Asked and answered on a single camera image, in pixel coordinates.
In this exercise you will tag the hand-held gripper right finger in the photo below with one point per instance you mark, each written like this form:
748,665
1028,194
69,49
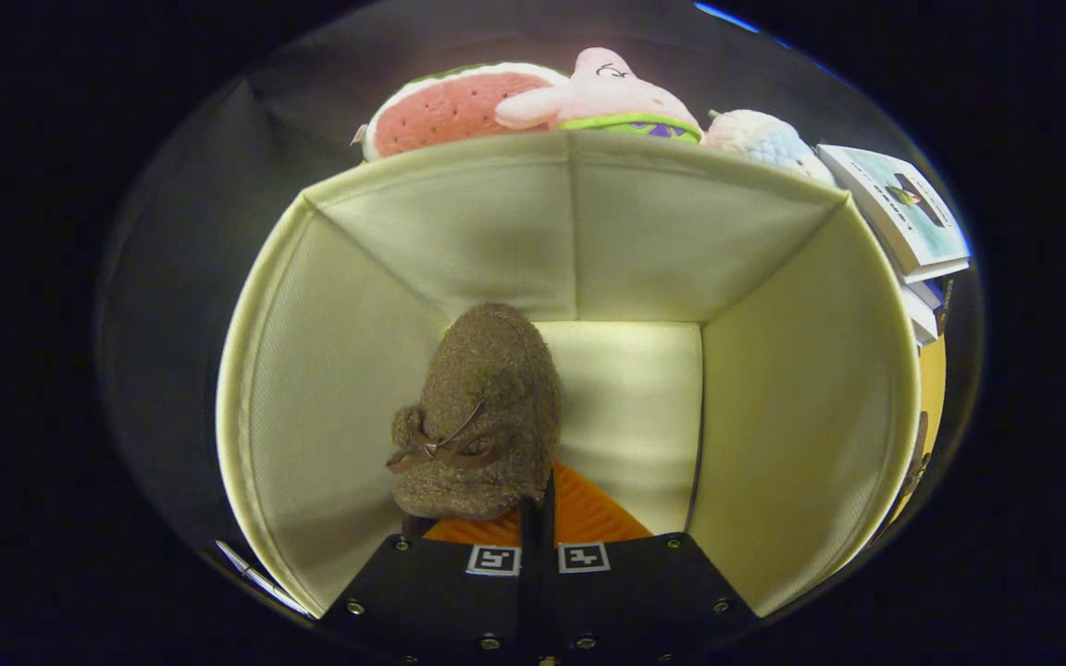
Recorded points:
644,601

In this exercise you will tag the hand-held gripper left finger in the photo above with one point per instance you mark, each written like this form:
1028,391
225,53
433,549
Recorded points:
431,601

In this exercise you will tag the grey fabric storage box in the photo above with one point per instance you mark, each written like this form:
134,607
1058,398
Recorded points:
774,416

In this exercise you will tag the white flat device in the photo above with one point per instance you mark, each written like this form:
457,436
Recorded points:
260,578

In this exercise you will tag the black backdrop cloth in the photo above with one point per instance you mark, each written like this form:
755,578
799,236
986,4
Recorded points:
181,277

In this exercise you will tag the blue cover book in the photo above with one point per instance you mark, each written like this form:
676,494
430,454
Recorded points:
938,294

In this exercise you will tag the white cover book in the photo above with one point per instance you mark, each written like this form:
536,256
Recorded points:
903,208

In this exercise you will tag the white and blue plush toy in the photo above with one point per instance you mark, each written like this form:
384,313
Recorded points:
764,139

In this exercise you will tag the watermelon slice plush toy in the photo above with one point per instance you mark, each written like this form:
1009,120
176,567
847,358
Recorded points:
450,111

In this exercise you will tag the pink starfish plush toy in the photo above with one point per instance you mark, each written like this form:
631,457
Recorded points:
607,92

